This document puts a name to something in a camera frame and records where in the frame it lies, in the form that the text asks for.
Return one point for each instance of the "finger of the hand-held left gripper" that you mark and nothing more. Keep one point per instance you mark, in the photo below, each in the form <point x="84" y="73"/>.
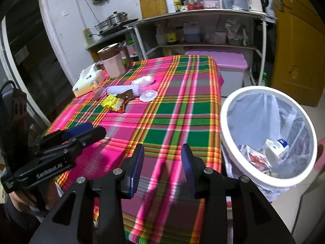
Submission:
<point x="91" y="136"/>
<point x="76" y="129"/>

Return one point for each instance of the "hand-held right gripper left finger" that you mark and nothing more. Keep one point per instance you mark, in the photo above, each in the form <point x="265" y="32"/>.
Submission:
<point x="137" y="167"/>

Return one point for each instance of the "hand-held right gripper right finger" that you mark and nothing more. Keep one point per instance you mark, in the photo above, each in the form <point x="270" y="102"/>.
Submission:
<point x="188" y="167"/>

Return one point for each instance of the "yellow snack packet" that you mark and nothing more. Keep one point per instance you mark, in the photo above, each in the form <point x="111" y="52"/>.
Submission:
<point x="111" y="103"/>

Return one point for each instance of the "brown wrapper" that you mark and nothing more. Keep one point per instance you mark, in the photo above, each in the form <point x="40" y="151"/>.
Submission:
<point x="125" y="95"/>

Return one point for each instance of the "white round bin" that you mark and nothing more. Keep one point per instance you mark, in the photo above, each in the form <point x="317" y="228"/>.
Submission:
<point x="228" y="132"/>

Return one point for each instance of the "white striped wrapper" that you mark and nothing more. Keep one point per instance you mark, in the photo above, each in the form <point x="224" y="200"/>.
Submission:
<point x="119" y="89"/>

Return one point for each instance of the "red milk carton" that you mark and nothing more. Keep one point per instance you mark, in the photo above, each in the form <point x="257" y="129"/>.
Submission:
<point x="257" y="161"/>

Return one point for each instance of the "clear plastic lid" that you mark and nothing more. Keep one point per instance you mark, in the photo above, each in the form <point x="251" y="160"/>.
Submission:
<point x="149" y="95"/>

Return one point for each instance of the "clear plastic bag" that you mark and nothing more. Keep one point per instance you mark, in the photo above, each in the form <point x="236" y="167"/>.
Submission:
<point x="143" y="79"/>

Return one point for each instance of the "white yogurt cup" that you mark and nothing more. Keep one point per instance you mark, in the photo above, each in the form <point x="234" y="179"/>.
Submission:
<point x="275" y="152"/>

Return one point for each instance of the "person's left forearm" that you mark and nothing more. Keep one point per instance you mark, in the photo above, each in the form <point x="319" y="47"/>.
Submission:
<point x="15" y="223"/>

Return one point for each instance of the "person's left hand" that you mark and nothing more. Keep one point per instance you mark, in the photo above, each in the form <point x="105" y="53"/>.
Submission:
<point x="22" y="198"/>

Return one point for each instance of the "yellow white tissue pack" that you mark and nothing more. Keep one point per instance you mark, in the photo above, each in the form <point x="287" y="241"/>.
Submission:
<point x="87" y="83"/>

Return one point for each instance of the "pink green plaid tablecloth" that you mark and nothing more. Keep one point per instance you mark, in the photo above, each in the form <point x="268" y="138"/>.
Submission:
<point x="165" y="122"/>

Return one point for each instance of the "pink pitcher with brown lid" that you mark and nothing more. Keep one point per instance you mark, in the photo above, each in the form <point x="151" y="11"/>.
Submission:
<point x="113" y="63"/>

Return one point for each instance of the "yellow power strip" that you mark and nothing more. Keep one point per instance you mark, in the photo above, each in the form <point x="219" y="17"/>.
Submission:
<point x="87" y="37"/>

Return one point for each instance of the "pink basket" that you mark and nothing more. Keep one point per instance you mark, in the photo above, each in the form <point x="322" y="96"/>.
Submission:
<point x="130" y="49"/>

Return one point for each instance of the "pink lidded storage box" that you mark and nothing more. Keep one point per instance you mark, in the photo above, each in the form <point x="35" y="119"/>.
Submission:
<point x="223" y="61"/>

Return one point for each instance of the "steel pot with lid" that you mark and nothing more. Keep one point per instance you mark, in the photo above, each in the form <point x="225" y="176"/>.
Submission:
<point x="114" y="20"/>

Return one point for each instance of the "green glass bottle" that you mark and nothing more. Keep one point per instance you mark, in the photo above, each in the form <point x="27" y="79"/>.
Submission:
<point x="264" y="79"/>

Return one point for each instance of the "white plastic bottle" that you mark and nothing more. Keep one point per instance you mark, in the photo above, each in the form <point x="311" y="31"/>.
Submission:
<point x="160" y="36"/>

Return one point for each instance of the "oil bottle with yellow label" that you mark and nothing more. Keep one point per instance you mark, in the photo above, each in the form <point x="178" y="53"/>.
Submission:
<point x="171" y="37"/>

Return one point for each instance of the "blue plastic jug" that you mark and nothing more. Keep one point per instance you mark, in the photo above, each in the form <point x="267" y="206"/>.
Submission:
<point x="191" y="34"/>

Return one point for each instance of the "crumpled plastic bags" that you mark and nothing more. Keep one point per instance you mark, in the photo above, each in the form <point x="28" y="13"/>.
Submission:
<point x="236" y="31"/>

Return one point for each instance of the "wooden cutting board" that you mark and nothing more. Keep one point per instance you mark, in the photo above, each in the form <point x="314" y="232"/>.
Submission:
<point x="153" y="1"/>

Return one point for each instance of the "metal shelf unit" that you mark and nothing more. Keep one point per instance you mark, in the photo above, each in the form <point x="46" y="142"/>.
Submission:
<point x="198" y="12"/>

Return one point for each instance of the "green bottle with yellow label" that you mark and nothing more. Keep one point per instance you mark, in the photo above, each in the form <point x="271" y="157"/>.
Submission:
<point x="176" y="2"/>

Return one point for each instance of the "yellow wooden door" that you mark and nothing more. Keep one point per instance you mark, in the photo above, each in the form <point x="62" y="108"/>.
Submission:
<point x="297" y="50"/>

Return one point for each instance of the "red bowl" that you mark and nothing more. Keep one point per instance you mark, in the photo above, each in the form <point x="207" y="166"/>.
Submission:
<point x="195" y="5"/>

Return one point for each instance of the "clear storage container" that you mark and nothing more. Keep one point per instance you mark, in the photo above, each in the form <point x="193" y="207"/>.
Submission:
<point x="232" y="1"/>

